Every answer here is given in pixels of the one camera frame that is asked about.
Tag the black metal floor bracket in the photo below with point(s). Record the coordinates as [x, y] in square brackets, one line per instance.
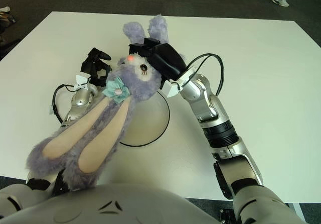
[227, 216]

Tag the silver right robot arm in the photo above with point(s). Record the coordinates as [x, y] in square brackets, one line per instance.
[213, 108]

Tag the white table leg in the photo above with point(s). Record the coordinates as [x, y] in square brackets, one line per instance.
[299, 210]

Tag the grey robot torso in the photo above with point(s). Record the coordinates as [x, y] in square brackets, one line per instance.
[100, 206]

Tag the dark heap of clothes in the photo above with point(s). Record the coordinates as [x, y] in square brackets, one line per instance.
[5, 25]

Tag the purple plush bunny doll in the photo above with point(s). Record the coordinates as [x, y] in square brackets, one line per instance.
[105, 123]

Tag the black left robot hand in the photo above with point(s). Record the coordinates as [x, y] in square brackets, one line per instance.
[89, 67]

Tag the white plate with black rim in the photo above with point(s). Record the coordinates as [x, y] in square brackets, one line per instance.
[148, 123]

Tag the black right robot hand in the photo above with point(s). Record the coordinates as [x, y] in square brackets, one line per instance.
[165, 58]

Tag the white sneaker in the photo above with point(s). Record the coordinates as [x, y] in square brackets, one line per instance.
[281, 1]

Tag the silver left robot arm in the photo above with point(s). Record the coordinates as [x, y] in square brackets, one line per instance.
[80, 101]

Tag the white crumpled paper item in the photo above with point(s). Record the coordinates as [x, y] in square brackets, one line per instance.
[4, 9]

